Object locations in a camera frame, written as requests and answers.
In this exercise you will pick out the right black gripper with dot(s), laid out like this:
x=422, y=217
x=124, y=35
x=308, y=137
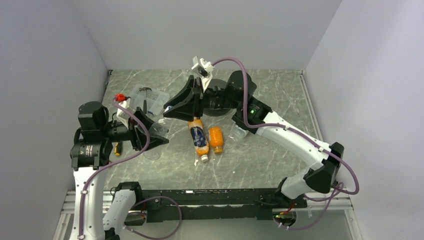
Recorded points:
x=183, y=103

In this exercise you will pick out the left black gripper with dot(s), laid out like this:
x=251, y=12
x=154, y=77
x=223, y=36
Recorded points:
x=138, y=135

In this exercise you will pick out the clear plastic bottle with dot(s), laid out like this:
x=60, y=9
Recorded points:
x=160, y=127

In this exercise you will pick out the white bottle cap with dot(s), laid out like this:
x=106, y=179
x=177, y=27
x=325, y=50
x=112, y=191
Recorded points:
x=168, y=108

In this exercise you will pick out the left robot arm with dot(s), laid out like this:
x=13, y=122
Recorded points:
x=90, y=155

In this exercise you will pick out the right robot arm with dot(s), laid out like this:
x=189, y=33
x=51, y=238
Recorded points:
x=254, y=116

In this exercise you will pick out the large orange blue-label bottle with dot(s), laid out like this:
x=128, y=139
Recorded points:
x=199, y=138

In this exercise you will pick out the small orange juice bottle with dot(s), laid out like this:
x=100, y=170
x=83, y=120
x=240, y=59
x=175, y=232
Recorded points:
x=216, y=139

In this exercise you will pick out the white-label water bottle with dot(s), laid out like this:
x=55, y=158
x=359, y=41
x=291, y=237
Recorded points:
x=237, y=133

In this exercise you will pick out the small hammer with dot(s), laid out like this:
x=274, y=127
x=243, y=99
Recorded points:
x=145, y=105

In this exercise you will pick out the dark grey perforated spool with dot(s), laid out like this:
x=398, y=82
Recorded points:
x=220, y=84

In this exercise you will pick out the clear plastic tray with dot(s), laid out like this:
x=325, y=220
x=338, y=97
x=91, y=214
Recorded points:
x=155, y=99

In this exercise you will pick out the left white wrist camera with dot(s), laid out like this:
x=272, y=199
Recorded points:
x=126, y=103

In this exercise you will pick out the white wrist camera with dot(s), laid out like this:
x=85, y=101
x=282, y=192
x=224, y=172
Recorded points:
x=204, y=69
x=126, y=103

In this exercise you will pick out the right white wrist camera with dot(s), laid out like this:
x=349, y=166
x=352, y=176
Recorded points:
x=204, y=69

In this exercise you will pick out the black base frame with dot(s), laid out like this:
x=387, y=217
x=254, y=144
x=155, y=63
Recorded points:
x=161, y=205

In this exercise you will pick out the aluminium rail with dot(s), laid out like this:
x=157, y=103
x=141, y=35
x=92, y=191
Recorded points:
x=340, y=202

